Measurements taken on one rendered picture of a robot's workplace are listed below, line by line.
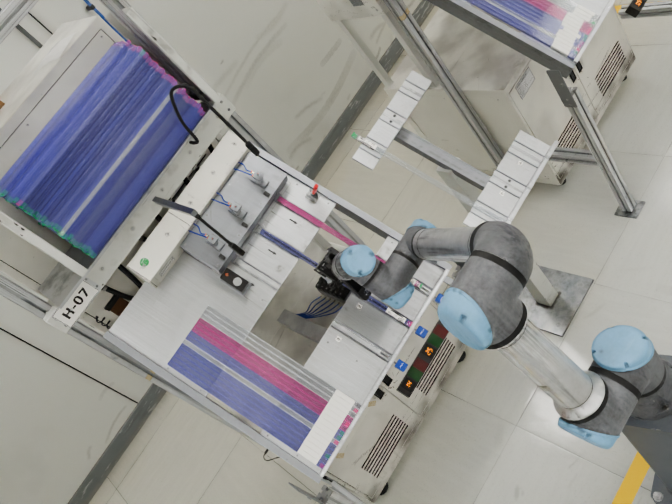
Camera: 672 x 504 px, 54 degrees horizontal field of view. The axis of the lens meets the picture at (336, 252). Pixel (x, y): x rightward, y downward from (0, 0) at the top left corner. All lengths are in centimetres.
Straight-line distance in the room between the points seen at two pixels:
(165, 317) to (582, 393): 111
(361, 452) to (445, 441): 34
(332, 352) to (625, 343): 76
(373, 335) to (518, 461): 78
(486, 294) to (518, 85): 146
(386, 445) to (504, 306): 131
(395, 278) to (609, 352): 49
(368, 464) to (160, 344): 91
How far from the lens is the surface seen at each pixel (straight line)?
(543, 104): 269
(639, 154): 292
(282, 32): 384
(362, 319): 186
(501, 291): 122
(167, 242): 188
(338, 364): 184
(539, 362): 134
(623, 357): 151
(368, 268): 153
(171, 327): 191
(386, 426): 241
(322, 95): 398
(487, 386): 255
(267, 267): 190
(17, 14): 180
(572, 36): 231
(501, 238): 125
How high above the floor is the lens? 207
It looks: 37 degrees down
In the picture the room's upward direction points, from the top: 46 degrees counter-clockwise
